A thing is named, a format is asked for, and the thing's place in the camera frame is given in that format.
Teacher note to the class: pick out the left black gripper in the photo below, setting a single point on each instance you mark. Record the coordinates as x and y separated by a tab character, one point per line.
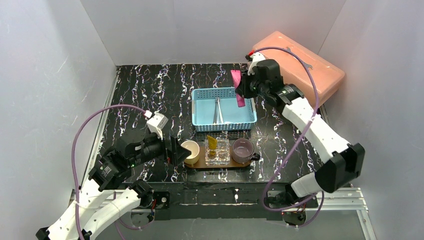
169	150

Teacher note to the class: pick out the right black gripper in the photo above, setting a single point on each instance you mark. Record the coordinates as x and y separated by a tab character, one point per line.
247	88

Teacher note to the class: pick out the cream yellow mug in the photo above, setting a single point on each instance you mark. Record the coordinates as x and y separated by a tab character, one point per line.
194	148

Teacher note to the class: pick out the brown wooden oval tray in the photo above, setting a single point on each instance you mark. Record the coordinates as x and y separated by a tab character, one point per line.
202	164

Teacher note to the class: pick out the pink toothpaste tube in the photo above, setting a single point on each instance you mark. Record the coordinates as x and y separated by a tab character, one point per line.
236	78

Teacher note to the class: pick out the yellow toothpaste tube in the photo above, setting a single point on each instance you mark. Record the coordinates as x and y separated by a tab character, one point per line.
212	145

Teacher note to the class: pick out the light blue plastic basket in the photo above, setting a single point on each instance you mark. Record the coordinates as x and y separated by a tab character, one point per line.
203	105

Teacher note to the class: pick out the clear plastic package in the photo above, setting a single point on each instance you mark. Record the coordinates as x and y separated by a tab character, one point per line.
220	156

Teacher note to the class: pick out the purple translucent cup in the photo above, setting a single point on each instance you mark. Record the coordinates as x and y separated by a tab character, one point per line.
243	151

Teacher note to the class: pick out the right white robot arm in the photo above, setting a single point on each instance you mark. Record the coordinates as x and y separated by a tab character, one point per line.
342	161

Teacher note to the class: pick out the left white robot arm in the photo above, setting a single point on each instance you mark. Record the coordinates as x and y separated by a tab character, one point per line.
85	218

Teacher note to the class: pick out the grey toothbrush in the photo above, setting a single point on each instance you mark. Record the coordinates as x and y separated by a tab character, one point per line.
215	117

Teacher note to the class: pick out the silver open-end wrench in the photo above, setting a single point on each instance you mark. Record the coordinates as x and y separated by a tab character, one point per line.
309	66

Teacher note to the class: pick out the pink plastic toolbox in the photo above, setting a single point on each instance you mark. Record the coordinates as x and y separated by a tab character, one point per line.
326	76

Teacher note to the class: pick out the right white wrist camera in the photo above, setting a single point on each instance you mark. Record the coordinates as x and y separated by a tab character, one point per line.
252	59

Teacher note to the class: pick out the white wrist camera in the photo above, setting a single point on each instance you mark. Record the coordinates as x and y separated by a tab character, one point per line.
156	122
252	59

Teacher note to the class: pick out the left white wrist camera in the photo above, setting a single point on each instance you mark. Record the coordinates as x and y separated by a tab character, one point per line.
156	122

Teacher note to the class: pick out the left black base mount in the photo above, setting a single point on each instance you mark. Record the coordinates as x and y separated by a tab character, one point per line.
158	200

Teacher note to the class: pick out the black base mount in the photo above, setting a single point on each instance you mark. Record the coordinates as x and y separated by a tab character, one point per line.
158	200
276	199

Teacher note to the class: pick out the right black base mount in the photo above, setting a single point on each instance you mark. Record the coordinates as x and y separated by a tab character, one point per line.
276	199

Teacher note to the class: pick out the aluminium frame rail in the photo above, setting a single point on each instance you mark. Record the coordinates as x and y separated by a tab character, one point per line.
344	199

